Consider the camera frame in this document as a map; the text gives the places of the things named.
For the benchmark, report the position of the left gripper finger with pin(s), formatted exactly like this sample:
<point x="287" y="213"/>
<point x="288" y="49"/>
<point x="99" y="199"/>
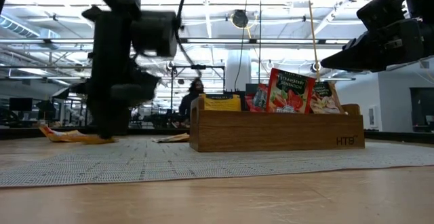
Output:
<point x="105" y="122"/>

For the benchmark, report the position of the grey woven placemat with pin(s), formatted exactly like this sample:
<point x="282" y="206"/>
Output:
<point x="203" y="159"/>

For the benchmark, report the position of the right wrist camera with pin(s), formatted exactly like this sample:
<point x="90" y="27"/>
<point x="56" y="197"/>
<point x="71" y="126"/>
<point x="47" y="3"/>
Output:
<point x="381" y="10"/>

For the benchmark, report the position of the small dark monitor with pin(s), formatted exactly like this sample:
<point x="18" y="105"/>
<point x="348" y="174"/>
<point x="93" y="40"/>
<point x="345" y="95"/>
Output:
<point x="20" y="104"/>

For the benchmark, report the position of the dark glass doorway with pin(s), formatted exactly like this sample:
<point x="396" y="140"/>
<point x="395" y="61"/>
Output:
<point x="422" y="108"/>

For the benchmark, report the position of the person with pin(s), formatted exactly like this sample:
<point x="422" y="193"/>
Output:
<point x="190" y="100"/>

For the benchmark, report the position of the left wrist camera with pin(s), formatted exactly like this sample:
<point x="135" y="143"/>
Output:
<point x="154" y="32"/>

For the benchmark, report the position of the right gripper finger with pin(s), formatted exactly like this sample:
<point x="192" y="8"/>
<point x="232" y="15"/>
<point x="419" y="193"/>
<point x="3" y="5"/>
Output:
<point x="356" y="59"/>

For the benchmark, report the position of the black equipment box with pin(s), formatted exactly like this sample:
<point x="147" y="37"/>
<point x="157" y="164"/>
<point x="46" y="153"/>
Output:
<point x="234" y="92"/>

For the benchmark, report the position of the wooden tea box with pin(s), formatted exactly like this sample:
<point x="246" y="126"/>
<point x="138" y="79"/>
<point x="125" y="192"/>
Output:
<point x="271" y="132"/>

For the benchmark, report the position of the red strawberry tea packet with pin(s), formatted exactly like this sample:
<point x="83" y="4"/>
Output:
<point x="288" y="91"/>
<point x="258" y="98"/>

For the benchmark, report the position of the black rig stand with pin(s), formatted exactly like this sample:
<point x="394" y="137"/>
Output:
<point x="198" y="66"/>

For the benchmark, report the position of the black monitor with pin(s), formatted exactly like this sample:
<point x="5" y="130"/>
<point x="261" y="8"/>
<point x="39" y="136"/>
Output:
<point x="251" y="87"/>

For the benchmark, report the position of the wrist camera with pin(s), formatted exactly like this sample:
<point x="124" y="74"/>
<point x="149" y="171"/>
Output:
<point x="381" y="10"/>
<point x="154" y="32"/>

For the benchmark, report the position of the white building column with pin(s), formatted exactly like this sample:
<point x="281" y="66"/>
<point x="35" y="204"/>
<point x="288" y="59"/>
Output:
<point x="232" y="68"/>

